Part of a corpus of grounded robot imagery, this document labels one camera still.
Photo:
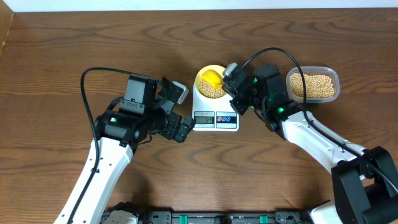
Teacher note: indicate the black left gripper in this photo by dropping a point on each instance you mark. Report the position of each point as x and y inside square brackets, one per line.
[169, 130]

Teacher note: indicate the soybeans in bowl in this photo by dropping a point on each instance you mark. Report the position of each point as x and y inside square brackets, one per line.
[208, 91]

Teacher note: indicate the white digital kitchen scale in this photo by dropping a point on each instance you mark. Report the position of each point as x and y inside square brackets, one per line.
[213, 114]

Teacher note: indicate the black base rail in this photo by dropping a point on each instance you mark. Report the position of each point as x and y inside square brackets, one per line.
[127, 212]

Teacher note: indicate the yellow plastic bowl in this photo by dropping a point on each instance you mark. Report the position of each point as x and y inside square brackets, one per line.
[217, 68]

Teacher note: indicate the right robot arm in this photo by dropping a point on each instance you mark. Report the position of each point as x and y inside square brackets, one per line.
[364, 180]

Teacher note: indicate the yellow measuring scoop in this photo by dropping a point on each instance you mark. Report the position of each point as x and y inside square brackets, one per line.
[212, 78]

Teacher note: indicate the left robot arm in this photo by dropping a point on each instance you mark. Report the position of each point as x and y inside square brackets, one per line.
[129, 121]

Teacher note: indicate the clear plastic container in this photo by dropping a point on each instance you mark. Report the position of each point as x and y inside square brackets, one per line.
[312, 70]

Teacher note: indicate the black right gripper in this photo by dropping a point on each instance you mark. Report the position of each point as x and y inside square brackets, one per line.
[235, 101]

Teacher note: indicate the soybeans pile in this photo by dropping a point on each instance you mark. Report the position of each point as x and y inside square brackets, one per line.
[317, 86]

